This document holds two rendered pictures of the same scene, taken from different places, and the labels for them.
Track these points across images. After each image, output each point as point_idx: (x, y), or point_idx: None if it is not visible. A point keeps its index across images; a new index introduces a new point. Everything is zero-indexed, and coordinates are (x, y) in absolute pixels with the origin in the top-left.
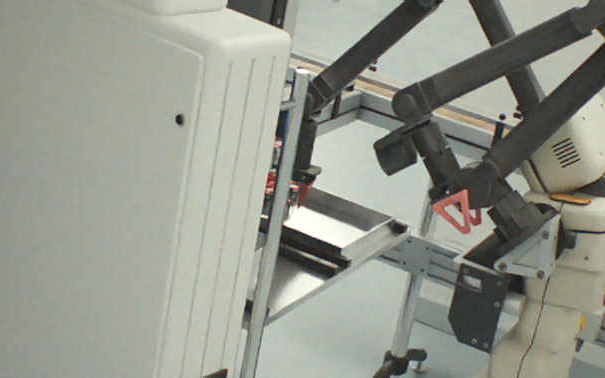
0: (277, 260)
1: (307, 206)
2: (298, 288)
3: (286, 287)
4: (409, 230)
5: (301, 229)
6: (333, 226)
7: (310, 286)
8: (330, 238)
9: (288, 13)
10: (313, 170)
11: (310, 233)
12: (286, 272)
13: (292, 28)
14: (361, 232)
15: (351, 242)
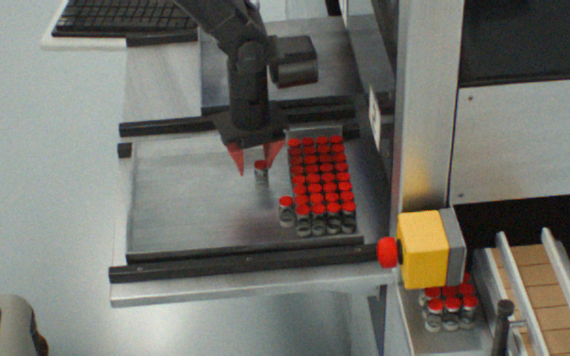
0: (192, 116)
1: (267, 236)
2: (137, 94)
3: (147, 88)
4: (110, 294)
5: (223, 182)
6: (199, 218)
7: (129, 104)
8: (180, 190)
9: (399, 3)
10: (223, 122)
11: (207, 182)
12: (167, 106)
13: (403, 48)
14: (159, 232)
15: (131, 158)
